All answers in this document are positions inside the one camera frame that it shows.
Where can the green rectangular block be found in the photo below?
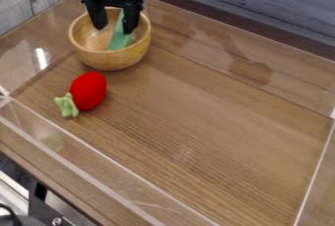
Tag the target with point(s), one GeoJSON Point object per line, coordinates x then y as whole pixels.
{"type": "Point", "coordinates": [120, 40]}

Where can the brown wooden bowl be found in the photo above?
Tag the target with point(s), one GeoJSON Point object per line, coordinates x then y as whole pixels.
{"type": "Point", "coordinates": [89, 42]}

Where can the red plush strawberry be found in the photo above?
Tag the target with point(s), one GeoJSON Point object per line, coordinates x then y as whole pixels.
{"type": "Point", "coordinates": [85, 94]}

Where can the clear acrylic tray wall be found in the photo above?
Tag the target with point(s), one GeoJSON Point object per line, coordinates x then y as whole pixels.
{"type": "Point", "coordinates": [207, 137]}

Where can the black table leg bracket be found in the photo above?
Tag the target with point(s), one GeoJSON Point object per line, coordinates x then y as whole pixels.
{"type": "Point", "coordinates": [40, 210]}

